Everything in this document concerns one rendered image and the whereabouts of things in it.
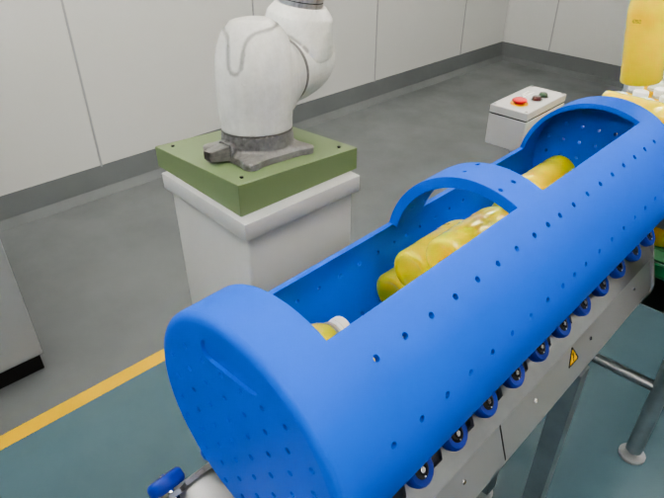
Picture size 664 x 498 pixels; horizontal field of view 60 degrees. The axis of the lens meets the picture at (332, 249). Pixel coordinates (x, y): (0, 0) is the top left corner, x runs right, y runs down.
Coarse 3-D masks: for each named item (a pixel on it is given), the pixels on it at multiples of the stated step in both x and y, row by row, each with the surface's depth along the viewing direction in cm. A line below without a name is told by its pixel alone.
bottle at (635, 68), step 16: (640, 0) 92; (656, 0) 91; (640, 16) 93; (656, 16) 92; (640, 32) 94; (656, 32) 93; (624, 48) 97; (640, 48) 95; (656, 48) 94; (624, 64) 98; (640, 64) 96; (656, 64) 95; (624, 80) 99; (640, 80) 97; (656, 80) 97
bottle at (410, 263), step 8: (448, 224) 87; (432, 232) 86; (440, 232) 85; (424, 240) 83; (408, 248) 82; (416, 248) 81; (424, 248) 81; (400, 256) 82; (408, 256) 81; (416, 256) 80; (424, 256) 80; (400, 264) 83; (408, 264) 82; (416, 264) 81; (424, 264) 80; (400, 272) 84; (408, 272) 83; (416, 272) 82; (424, 272) 80; (400, 280) 84; (408, 280) 83
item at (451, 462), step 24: (600, 312) 102; (552, 336) 93; (576, 336) 97; (528, 360) 88; (552, 360) 92; (528, 384) 87; (504, 408) 83; (480, 432) 80; (456, 456) 76; (432, 480) 73
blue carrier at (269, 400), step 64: (576, 128) 110; (640, 128) 95; (448, 192) 98; (512, 192) 74; (576, 192) 78; (640, 192) 88; (384, 256) 91; (448, 256) 63; (512, 256) 67; (576, 256) 75; (192, 320) 55; (256, 320) 52; (320, 320) 83; (384, 320) 55; (448, 320) 59; (512, 320) 65; (192, 384) 62; (256, 384) 50; (320, 384) 49; (384, 384) 52; (448, 384) 58; (256, 448) 56; (320, 448) 47; (384, 448) 52
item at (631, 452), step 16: (656, 288) 144; (656, 304) 138; (608, 368) 176; (624, 368) 174; (640, 384) 171; (656, 384) 167; (656, 400) 168; (640, 416) 175; (656, 416) 171; (640, 432) 176; (624, 448) 186; (640, 448) 179
